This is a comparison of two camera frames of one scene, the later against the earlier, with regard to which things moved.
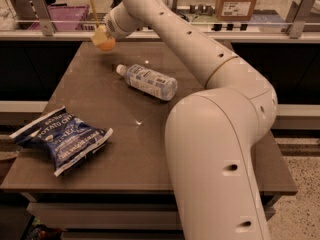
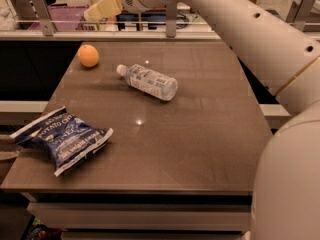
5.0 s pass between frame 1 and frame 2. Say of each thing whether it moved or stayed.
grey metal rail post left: stayed
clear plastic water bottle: stayed
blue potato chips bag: stayed
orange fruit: moved
